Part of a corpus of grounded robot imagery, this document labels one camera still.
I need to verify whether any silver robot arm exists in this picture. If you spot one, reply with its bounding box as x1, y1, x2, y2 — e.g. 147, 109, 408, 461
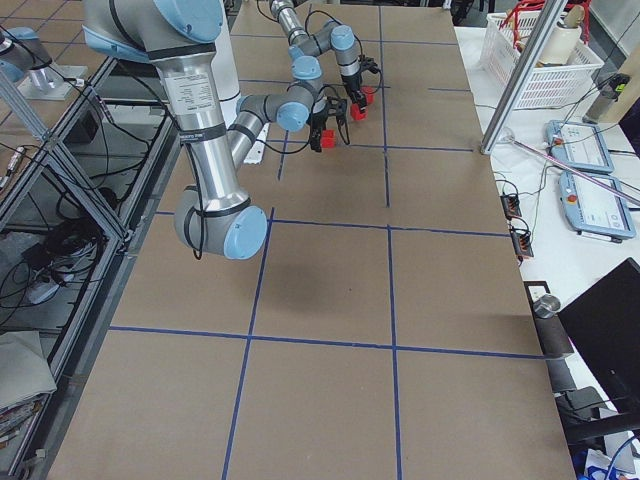
83, 1, 323, 260
268, 0, 377, 115

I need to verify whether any red block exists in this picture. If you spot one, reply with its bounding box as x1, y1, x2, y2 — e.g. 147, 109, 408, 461
350, 104, 368, 122
320, 129, 336, 150
361, 86, 375, 106

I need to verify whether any white plastic basket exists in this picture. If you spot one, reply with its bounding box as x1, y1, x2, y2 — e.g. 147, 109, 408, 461
480, 11, 604, 109

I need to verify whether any teach pendant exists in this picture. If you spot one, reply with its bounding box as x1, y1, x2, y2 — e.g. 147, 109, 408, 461
558, 171, 637, 243
545, 120, 615, 174

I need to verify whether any aluminium frame post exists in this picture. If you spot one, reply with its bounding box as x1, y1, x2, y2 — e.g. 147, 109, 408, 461
480, 0, 567, 155

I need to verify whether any lower teach pendant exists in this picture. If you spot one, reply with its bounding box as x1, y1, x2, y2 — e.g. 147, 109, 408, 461
558, 171, 637, 243

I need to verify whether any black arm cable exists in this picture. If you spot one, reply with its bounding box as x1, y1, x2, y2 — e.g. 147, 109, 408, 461
259, 84, 352, 156

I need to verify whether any upper teach pendant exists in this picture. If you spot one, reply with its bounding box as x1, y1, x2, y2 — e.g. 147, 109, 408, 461
545, 120, 615, 174

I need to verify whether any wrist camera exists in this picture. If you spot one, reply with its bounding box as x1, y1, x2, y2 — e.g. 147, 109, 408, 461
360, 55, 380, 74
329, 98, 348, 126

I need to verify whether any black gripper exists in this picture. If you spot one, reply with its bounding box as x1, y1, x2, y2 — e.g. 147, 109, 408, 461
341, 73, 366, 108
309, 96, 339, 153

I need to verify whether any black laptop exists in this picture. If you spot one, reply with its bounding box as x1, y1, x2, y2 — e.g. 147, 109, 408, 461
559, 257, 639, 413

